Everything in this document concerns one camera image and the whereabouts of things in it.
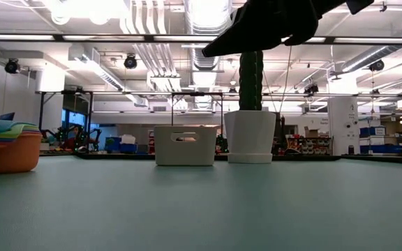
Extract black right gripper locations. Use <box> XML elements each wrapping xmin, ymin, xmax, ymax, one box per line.
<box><xmin>202</xmin><ymin>0</ymin><xmax>345</xmax><ymax>59</ymax></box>

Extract yellow measuring cup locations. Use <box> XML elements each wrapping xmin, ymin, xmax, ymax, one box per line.
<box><xmin>0</xmin><ymin>125</ymin><xmax>42</xmax><ymax>141</ymax></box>

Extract green measuring cup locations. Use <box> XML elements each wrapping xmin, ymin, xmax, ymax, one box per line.
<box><xmin>0</xmin><ymin>123</ymin><xmax>41</xmax><ymax>140</ymax></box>

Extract orange measuring cup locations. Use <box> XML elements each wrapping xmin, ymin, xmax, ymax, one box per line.
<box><xmin>0</xmin><ymin>130</ymin><xmax>43</xmax><ymax>174</ymax></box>

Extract translucent white plastic basket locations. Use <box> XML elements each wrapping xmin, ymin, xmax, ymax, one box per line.
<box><xmin>154</xmin><ymin>125</ymin><xmax>219</xmax><ymax>167</ymax></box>

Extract green cactus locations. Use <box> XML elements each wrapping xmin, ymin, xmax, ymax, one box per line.
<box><xmin>238</xmin><ymin>50</ymin><xmax>265</xmax><ymax>112</ymax></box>

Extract white hexagonal plant pot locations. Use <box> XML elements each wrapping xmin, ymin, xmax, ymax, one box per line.
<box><xmin>223</xmin><ymin>110</ymin><xmax>277</xmax><ymax>165</ymax></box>

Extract cardboard box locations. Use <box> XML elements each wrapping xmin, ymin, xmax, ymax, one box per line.
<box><xmin>304</xmin><ymin>125</ymin><xmax>321</xmax><ymax>139</ymax></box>

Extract round black ceiling speaker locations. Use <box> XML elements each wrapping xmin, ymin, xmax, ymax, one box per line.
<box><xmin>123</xmin><ymin>53</ymin><xmax>138</xmax><ymax>70</ymax></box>
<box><xmin>368</xmin><ymin>59</ymin><xmax>385</xmax><ymax>73</ymax></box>
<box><xmin>4</xmin><ymin>58</ymin><xmax>22</xmax><ymax>75</ymax></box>

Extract background parts shelf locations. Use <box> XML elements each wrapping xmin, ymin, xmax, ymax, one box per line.
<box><xmin>286</xmin><ymin>134</ymin><xmax>331</xmax><ymax>156</ymax></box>

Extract white building column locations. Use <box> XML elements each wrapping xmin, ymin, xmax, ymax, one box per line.
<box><xmin>327</xmin><ymin>96</ymin><xmax>362</xmax><ymax>157</ymax></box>

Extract stacked blue storage bins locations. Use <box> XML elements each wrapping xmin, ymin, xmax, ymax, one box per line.
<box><xmin>359</xmin><ymin>125</ymin><xmax>402</xmax><ymax>155</ymax></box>

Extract blue storage bin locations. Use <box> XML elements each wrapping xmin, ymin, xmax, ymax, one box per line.
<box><xmin>105</xmin><ymin>135</ymin><xmax>139</xmax><ymax>154</ymax></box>

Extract silver ceiling air duct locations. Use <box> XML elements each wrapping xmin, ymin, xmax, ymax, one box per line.
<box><xmin>183</xmin><ymin>0</ymin><xmax>235</xmax><ymax>73</ymax></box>

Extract black background workstation frame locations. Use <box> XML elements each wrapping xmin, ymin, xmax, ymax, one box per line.
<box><xmin>35</xmin><ymin>89</ymin><xmax>94</xmax><ymax>154</ymax></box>
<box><xmin>170</xmin><ymin>91</ymin><xmax>225</xmax><ymax>127</ymax></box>

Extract black aluminium table frame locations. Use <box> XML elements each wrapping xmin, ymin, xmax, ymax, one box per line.
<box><xmin>40</xmin><ymin>152</ymin><xmax>402</xmax><ymax>165</ymax></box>

